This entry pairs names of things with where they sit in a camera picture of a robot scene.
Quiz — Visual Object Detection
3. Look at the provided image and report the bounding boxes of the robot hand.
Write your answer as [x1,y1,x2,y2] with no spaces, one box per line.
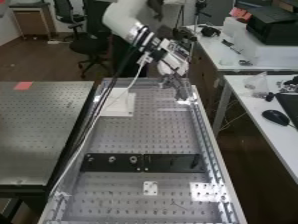
[137,38,197,101]

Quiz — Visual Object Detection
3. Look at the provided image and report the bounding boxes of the black office chair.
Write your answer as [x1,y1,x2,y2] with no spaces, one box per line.
[52,0,86,34]
[68,0,117,78]

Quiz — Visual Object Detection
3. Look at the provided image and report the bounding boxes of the small white box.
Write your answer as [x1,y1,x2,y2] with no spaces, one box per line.
[98,87,137,118]

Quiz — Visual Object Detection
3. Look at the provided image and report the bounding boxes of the clear box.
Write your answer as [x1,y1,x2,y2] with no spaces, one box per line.
[37,77,247,224]

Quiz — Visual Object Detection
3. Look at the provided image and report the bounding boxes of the white desk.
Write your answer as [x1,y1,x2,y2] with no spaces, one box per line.
[211,73,298,186]
[189,23,298,74]

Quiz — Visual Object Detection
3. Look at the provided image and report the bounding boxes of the clear plastic bag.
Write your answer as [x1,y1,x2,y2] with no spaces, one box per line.
[242,71,270,98]

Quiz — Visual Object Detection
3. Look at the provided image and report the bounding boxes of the black printer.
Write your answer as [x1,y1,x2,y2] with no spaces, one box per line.
[245,4,298,46]

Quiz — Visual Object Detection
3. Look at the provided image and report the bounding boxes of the black computer mouse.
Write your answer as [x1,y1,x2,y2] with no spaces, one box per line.
[261,109,291,127]

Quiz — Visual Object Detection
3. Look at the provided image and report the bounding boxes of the black plate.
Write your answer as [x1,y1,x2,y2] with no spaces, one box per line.
[78,152,207,174]

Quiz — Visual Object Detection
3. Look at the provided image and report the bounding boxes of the wooden cabinet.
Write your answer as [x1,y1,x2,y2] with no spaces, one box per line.
[9,3,56,38]

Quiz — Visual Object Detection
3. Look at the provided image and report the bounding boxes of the red tape patch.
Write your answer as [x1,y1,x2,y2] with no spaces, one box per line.
[12,81,34,91]

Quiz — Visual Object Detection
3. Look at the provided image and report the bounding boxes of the small white square plate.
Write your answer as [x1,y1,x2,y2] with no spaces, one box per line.
[141,180,159,197]

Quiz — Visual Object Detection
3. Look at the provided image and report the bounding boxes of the white cable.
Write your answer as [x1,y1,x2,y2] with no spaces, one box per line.
[125,60,149,94]

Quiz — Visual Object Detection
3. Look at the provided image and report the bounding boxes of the black cable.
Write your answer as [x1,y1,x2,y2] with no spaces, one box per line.
[45,41,145,198]

